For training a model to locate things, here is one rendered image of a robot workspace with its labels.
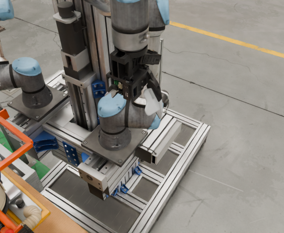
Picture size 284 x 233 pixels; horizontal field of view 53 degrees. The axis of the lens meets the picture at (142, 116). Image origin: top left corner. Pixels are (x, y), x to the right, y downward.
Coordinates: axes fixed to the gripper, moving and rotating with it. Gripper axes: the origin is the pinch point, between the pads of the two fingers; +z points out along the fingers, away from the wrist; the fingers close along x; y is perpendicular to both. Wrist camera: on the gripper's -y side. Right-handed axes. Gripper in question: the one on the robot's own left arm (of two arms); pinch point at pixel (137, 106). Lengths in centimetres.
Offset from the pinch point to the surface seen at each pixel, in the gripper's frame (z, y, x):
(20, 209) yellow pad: 44, 29, -32
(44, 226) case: 58, 26, -27
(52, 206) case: 58, 19, -31
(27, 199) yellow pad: 44, 25, -33
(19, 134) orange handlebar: 32, 9, -49
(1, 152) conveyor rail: 93, 0, -103
